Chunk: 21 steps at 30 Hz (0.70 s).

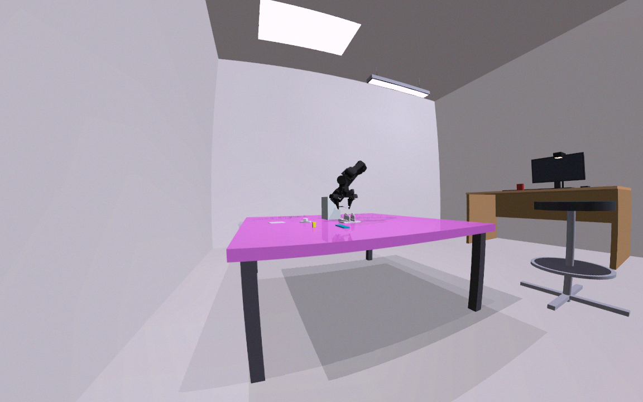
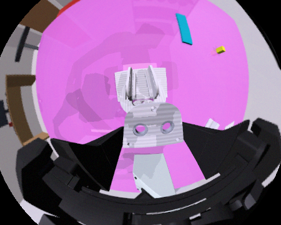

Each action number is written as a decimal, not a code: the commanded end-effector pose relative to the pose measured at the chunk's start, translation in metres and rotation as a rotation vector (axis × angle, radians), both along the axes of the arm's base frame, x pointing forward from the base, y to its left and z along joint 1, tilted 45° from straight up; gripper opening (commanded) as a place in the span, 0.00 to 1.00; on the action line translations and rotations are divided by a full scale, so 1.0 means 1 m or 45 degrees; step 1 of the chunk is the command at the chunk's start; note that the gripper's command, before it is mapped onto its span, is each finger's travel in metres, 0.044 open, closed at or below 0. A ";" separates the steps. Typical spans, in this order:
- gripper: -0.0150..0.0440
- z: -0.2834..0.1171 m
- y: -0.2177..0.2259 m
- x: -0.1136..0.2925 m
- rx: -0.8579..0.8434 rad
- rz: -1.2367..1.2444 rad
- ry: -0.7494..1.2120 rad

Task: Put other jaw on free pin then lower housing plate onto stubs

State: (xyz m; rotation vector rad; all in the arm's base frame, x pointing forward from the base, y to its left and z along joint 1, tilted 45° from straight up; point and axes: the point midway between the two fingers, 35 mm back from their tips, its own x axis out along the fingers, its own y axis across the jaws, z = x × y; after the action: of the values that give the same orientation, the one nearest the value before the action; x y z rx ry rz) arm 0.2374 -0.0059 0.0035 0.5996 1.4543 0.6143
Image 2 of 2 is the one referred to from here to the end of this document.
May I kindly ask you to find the teal flat bar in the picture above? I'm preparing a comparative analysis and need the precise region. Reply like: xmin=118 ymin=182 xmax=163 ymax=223
xmin=176 ymin=13 xmax=193 ymax=45

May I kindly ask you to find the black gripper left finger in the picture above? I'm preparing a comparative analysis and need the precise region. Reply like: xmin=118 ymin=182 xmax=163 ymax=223
xmin=50 ymin=127 xmax=124 ymax=192

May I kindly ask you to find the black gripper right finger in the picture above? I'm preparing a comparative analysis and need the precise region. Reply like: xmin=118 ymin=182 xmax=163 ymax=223
xmin=182 ymin=119 xmax=250 ymax=180

